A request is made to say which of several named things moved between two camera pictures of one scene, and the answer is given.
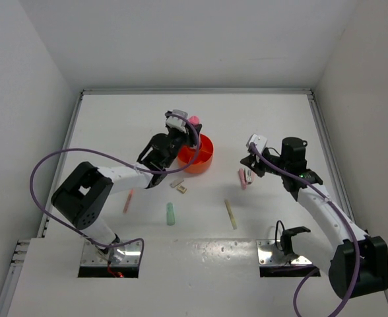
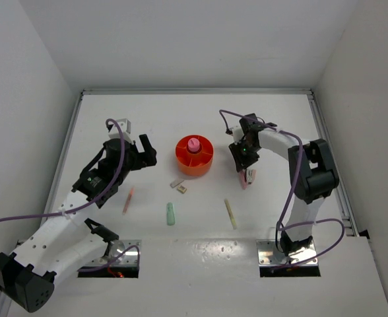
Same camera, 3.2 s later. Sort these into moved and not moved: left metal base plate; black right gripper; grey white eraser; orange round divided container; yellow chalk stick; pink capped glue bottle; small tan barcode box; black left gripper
Moved: black left gripper; pink capped glue bottle; black right gripper
Not moved: grey white eraser; left metal base plate; small tan barcode box; yellow chalk stick; orange round divided container
